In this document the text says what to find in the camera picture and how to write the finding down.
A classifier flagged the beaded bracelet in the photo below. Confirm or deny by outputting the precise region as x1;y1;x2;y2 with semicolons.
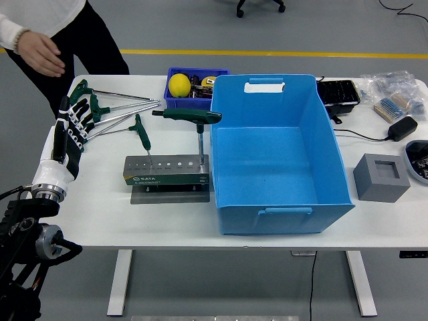
13;28;31;53

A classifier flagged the small dark blue bin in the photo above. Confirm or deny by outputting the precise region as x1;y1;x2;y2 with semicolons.
163;67;231;110

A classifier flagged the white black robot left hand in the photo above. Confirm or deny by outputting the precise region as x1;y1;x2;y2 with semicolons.
31;96;96;194

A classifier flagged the black desk control panel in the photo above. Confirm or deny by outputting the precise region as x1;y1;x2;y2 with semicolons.
399;249;428;259

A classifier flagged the person's right hand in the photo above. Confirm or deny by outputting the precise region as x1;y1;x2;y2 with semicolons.
17;30;66;78

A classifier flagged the white table leg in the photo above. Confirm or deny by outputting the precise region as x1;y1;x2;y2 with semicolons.
106;249;134;317
345;249;379;317

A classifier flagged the large green T-handle hex key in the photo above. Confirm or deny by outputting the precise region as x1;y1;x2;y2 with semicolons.
152;108;223;168

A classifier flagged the grey hollow cube block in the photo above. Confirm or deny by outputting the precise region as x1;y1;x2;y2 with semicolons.
352;152;411;203

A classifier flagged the clear plastic bags pile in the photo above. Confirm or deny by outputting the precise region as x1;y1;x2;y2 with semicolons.
359;69;428;123

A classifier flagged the black plastic tray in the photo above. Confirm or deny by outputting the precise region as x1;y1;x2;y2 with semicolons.
316;79;361;115

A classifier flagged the black adapter cable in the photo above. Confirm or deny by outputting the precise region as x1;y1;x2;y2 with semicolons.
333;128;391;142

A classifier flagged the short green T-handle hex key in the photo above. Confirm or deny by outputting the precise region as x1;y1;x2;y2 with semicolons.
86;113;144;140

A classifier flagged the thin green T-handle hex key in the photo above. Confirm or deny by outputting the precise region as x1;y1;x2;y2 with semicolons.
140;130;153;167

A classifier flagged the large light blue box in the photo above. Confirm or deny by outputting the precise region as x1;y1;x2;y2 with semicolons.
209;74;356;237

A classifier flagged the grey bowl with parts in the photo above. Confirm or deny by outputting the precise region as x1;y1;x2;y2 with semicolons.
404;139;428;183

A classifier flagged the black hanging cable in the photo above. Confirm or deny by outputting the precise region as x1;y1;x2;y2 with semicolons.
308;250;318;321

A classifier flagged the taped resistor strip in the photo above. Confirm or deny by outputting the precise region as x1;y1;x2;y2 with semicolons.
373;92;415;122

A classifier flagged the person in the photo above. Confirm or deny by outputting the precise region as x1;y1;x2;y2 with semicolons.
0;0;130;120

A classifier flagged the yellow lemon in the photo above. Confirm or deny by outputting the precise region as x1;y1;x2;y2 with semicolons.
168;73;192;98

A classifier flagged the green metal hex key stand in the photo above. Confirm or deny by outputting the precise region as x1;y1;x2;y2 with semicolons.
122;154;215;205

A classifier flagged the black floor cable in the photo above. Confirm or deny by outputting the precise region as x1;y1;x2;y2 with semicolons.
379;0;428;21

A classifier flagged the black power adapter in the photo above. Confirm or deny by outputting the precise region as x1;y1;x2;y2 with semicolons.
387;116;419;142

